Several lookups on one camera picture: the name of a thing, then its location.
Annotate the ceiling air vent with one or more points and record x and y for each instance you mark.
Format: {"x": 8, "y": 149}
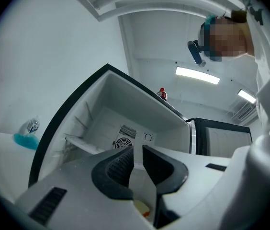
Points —
{"x": 245, "y": 114}

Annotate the yellow sandwich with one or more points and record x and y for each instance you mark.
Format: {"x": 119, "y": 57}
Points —
{"x": 141, "y": 206}

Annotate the short ceiling light panel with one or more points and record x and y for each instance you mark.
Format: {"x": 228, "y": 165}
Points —
{"x": 247, "y": 96}

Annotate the white standing desk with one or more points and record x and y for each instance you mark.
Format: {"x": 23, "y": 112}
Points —
{"x": 1, "y": 157}

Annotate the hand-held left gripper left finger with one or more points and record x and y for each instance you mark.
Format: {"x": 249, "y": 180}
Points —
{"x": 77, "y": 195}

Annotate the white wire rack shelf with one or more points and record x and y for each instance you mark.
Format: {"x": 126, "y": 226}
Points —
{"x": 84, "y": 144}

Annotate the long ceiling light panel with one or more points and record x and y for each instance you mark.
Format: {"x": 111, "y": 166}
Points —
{"x": 197, "y": 75}

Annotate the person's head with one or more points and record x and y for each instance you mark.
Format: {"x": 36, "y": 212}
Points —
{"x": 230, "y": 37}

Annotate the bottle of blue liquid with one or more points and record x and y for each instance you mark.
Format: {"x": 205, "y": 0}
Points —
{"x": 27, "y": 140}

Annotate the white mini fridge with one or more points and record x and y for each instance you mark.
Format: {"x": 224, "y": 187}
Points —
{"x": 125, "y": 99}

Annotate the head-worn camera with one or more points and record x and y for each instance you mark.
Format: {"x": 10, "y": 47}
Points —
{"x": 194, "y": 51}

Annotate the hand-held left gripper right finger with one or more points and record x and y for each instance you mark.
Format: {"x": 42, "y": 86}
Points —
{"x": 173, "y": 171}

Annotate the person's white printed shirt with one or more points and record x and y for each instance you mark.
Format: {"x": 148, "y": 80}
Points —
{"x": 266, "y": 44}

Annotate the red-capped dark bottle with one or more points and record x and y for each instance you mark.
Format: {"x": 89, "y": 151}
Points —
{"x": 161, "y": 94}

